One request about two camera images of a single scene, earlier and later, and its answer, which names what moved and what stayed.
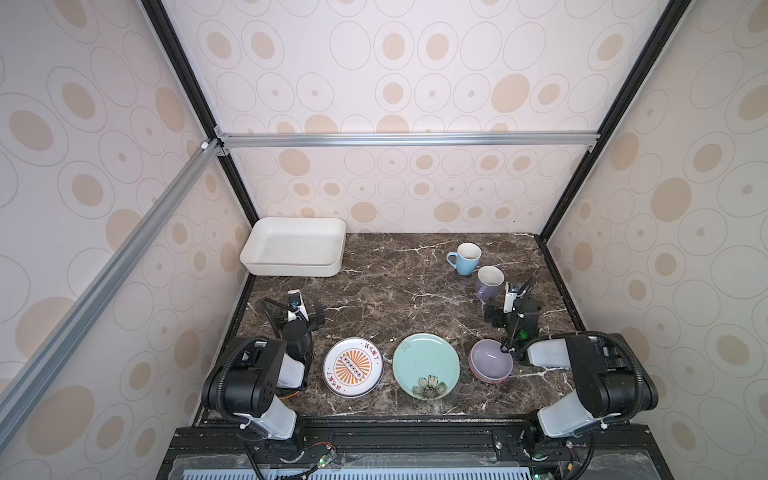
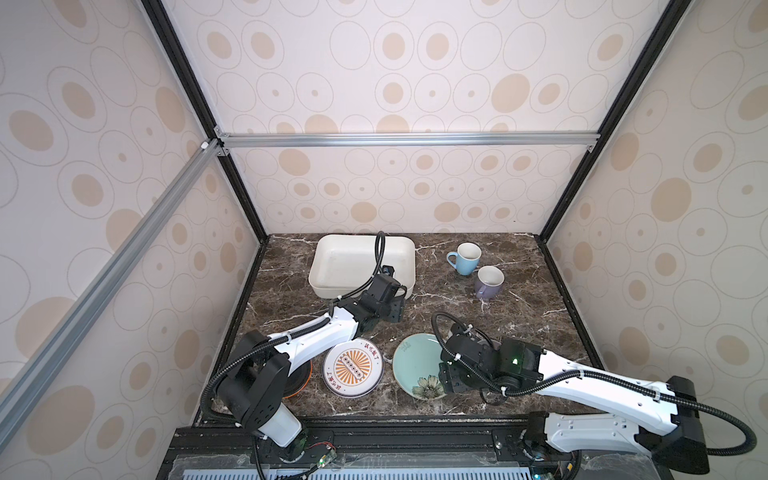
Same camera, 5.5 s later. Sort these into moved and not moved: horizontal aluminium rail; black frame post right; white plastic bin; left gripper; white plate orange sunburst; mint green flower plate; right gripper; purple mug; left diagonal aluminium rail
Moved: white plastic bin; right gripper; left gripper
Not moved: horizontal aluminium rail; left diagonal aluminium rail; purple mug; black frame post right; mint green flower plate; white plate orange sunburst
